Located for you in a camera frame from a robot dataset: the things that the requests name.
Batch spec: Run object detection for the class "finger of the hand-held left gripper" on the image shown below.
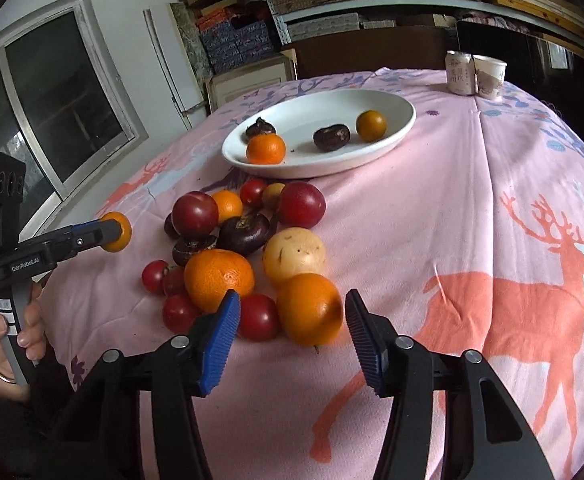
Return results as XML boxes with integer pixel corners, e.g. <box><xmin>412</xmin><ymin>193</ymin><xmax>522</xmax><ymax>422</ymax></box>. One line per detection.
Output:
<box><xmin>42</xmin><ymin>219</ymin><xmax>123</xmax><ymax>267</ymax></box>

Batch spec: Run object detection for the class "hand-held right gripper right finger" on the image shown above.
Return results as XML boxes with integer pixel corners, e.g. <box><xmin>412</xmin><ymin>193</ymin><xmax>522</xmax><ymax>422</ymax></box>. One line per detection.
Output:
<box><xmin>344</xmin><ymin>289</ymin><xmax>555</xmax><ymax>480</ymax></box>

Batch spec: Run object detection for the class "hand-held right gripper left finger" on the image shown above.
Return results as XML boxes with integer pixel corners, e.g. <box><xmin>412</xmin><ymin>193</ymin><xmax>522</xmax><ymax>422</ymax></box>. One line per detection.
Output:
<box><xmin>46</xmin><ymin>289</ymin><xmax>243</xmax><ymax>480</ymax></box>

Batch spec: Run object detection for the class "small yellow-orange fruit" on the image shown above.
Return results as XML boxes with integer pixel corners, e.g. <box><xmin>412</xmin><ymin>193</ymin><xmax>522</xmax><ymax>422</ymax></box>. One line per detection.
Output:
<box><xmin>356</xmin><ymin>110</ymin><xmax>387</xmax><ymax>142</ymax></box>
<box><xmin>100</xmin><ymin>211</ymin><xmax>133</xmax><ymax>254</ymax></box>

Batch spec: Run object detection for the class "red cherry tomato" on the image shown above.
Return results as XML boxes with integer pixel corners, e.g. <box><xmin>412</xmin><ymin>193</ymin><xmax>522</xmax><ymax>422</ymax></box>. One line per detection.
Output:
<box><xmin>163</xmin><ymin>266</ymin><xmax>187</xmax><ymax>297</ymax></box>
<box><xmin>240</xmin><ymin>178</ymin><xmax>269</xmax><ymax>208</ymax></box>
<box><xmin>162</xmin><ymin>294</ymin><xmax>203</xmax><ymax>334</ymax></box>
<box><xmin>237</xmin><ymin>293</ymin><xmax>281</xmax><ymax>342</ymax></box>
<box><xmin>142</xmin><ymin>260</ymin><xmax>170</xmax><ymax>295</ymax></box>

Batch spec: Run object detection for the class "red plum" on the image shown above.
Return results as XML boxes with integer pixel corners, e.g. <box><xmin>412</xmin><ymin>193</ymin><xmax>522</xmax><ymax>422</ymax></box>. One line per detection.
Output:
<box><xmin>277</xmin><ymin>181</ymin><xmax>327</xmax><ymax>230</ymax></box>
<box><xmin>172</xmin><ymin>191</ymin><xmax>220</xmax><ymax>239</ymax></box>

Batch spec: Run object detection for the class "large pale yellow fruit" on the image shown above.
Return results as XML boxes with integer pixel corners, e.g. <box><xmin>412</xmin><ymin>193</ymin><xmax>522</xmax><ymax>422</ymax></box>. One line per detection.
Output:
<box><xmin>263</xmin><ymin>226</ymin><xmax>327</xmax><ymax>289</ymax></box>

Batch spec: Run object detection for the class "small orange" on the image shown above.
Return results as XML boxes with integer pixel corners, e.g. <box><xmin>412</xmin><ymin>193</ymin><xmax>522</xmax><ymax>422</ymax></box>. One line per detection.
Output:
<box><xmin>211</xmin><ymin>190</ymin><xmax>244</xmax><ymax>226</ymax></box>
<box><xmin>246</xmin><ymin>133</ymin><xmax>287</xmax><ymax>166</ymax></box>

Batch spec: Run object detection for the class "small pale yellow fruit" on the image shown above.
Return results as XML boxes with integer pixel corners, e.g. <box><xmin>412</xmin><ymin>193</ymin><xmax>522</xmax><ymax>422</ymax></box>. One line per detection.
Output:
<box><xmin>262</xmin><ymin>182</ymin><xmax>286</xmax><ymax>211</ymax></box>

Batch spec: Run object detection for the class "white oval plate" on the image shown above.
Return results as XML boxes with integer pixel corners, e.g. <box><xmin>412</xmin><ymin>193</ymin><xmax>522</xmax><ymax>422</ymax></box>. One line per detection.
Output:
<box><xmin>222</xmin><ymin>89</ymin><xmax>417</xmax><ymax>179</ymax></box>

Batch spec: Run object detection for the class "white framed sliding window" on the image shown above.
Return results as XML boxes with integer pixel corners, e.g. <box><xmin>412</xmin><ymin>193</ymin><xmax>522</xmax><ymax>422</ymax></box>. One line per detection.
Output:
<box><xmin>0</xmin><ymin>0</ymin><xmax>151</xmax><ymax>261</ymax></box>

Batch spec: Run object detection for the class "pink deer printed tablecloth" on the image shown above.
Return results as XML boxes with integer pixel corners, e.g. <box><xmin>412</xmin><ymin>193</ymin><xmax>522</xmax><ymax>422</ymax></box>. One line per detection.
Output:
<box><xmin>39</xmin><ymin>66</ymin><xmax>584</xmax><ymax>480</ymax></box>

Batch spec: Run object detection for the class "white leaning board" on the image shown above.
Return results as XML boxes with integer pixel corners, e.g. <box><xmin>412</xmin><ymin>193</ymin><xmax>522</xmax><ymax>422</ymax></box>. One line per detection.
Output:
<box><xmin>143</xmin><ymin>7</ymin><xmax>207</xmax><ymax>131</ymax></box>

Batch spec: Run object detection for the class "beige framed panel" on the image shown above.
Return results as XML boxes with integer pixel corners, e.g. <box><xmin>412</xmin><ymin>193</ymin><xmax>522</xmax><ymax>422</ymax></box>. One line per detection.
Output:
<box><xmin>206</xmin><ymin>54</ymin><xmax>297</xmax><ymax>113</ymax></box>

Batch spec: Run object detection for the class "grey marbled panel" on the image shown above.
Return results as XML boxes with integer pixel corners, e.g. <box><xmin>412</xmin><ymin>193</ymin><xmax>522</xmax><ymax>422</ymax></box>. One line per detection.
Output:
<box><xmin>170</xmin><ymin>1</ymin><xmax>213</xmax><ymax>81</ymax></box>

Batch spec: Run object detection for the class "stack of blue patterned boxes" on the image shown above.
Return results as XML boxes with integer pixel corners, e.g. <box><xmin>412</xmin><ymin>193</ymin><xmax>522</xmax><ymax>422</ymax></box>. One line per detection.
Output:
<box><xmin>199</xmin><ymin>15</ymin><xmax>279</xmax><ymax>75</ymax></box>

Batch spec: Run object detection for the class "white drink can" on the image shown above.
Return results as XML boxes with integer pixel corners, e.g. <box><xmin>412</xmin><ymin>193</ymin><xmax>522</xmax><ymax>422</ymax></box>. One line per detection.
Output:
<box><xmin>446</xmin><ymin>50</ymin><xmax>477</xmax><ymax>96</ymax></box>

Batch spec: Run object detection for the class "metal shelf rack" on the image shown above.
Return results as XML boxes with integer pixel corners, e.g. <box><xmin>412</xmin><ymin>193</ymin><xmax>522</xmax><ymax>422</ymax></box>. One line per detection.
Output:
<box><xmin>251</xmin><ymin>0</ymin><xmax>584</xmax><ymax>58</ymax></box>

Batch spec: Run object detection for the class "white paper cup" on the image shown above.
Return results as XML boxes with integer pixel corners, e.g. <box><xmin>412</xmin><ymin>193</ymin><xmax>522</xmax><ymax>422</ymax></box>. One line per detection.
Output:
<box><xmin>473</xmin><ymin>54</ymin><xmax>508</xmax><ymax>100</ymax></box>

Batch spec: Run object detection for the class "black screen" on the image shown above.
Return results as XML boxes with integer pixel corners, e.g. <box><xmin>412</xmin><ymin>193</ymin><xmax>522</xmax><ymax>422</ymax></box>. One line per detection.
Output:
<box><xmin>456</xmin><ymin>19</ymin><xmax>545</xmax><ymax>81</ymax></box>

